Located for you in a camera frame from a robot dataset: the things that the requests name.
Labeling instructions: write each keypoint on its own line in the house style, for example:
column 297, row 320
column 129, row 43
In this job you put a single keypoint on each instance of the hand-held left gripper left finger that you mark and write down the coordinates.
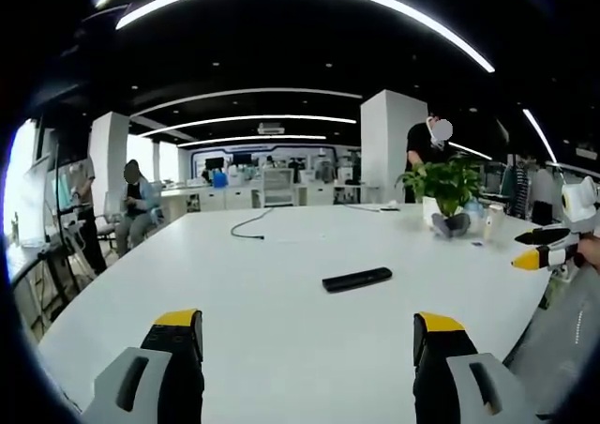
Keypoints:
column 140, row 377

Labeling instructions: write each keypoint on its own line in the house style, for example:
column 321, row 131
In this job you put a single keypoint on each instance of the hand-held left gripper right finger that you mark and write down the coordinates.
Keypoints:
column 469, row 377

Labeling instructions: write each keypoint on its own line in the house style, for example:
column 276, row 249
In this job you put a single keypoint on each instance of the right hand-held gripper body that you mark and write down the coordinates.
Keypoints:
column 577, row 208

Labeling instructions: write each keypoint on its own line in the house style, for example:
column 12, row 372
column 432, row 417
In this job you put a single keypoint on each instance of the black remote control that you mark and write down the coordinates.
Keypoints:
column 356, row 279

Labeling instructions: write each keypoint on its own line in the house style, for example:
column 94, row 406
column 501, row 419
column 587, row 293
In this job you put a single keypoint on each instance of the person's right hand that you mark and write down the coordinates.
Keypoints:
column 589, row 251

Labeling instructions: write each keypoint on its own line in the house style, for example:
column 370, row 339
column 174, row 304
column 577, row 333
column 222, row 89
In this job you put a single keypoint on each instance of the small beige bottle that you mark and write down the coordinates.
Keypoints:
column 492, row 223

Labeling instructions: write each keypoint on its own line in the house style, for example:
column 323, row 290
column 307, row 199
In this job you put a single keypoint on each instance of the grey stuffed toy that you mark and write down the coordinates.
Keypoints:
column 451, row 224

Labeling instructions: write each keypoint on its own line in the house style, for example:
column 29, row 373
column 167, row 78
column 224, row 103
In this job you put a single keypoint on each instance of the green potted plant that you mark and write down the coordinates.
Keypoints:
column 440, row 185

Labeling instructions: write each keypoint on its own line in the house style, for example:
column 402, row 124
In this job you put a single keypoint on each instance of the white pillar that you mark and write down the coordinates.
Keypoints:
column 109, row 161
column 392, row 147

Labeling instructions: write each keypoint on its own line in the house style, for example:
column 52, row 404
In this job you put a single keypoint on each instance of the white office chair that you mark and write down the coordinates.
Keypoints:
column 278, row 187

